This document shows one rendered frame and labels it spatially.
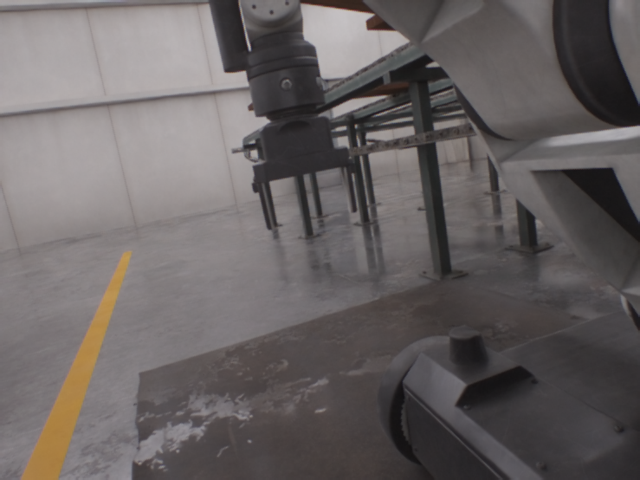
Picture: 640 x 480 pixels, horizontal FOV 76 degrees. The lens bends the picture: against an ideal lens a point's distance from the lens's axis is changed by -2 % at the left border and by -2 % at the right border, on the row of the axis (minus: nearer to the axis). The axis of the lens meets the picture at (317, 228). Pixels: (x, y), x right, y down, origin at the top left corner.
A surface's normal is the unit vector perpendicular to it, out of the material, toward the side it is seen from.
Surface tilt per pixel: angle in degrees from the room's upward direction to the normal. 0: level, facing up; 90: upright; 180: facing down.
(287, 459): 0
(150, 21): 86
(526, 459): 0
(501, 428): 0
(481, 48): 135
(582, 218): 90
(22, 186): 89
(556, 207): 90
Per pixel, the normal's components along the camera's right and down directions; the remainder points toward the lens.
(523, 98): -0.66, 0.74
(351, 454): -0.17, -0.97
